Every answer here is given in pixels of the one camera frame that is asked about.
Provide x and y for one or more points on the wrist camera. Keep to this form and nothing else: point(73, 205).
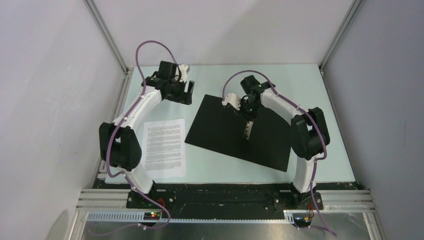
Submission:
point(231, 99)
point(182, 71)

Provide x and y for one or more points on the aluminium frame rail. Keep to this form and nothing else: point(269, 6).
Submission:
point(353, 218)

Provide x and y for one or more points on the printed white paper sheet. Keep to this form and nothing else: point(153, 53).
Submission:
point(164, 149)

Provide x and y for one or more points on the left aluminium corner post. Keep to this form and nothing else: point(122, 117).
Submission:
point(106, 34)

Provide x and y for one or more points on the right controller board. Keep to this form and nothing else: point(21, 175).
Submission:
point(302, 222)

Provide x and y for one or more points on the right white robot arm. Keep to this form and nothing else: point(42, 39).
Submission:
point(307, 135)

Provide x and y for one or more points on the right aluminium corner post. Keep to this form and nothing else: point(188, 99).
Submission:
point(342, 30)

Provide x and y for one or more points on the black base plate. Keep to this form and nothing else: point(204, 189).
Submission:
point(216, 201)

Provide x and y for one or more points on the metal folder clip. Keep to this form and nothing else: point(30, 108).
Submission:
point(247, 130)

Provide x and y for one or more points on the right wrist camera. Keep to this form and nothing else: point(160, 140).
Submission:
point(231, 99)

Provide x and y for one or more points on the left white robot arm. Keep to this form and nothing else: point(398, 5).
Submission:
point(118, 142)

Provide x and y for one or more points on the red and black folder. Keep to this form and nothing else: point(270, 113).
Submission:
point(220, 130)

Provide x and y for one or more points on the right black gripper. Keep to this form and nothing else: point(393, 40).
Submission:
point(249, 117)

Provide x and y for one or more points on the left controller board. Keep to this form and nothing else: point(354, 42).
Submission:
point(151, 215)

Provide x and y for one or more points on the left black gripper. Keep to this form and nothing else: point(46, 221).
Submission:
point(183, 97)

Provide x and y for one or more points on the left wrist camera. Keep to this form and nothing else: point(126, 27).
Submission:
point(182, 71)

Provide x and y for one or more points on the aluminium corner post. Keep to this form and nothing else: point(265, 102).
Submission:
point(106, 34)
point(342, 30)

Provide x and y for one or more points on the controller board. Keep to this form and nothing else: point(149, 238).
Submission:
point(151, 215)
point(302, 222)

